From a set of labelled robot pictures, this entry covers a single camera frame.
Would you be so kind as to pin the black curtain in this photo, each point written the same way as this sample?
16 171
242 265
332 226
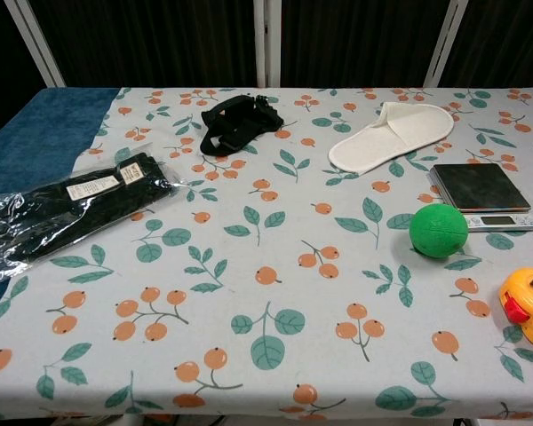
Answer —
160 42

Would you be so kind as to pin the green ball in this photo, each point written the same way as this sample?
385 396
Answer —
438 231

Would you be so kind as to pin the white disposable slipper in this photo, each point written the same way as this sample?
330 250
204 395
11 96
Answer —
395 133

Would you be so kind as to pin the yellow tape measure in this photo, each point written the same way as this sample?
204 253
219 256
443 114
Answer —
526 306

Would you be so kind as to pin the digital kitchen scale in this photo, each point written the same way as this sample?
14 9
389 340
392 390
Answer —
479 186

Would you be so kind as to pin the black socks in plastic bag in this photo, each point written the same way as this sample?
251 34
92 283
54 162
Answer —
62 208

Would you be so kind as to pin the floral print tablecloth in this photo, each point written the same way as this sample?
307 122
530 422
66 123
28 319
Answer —
266 310

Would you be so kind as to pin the white frame post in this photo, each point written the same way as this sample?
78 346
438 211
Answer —
37 42
268 42
446 42

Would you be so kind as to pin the blue velvet cloth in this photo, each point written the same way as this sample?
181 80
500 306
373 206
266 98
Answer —
35 128

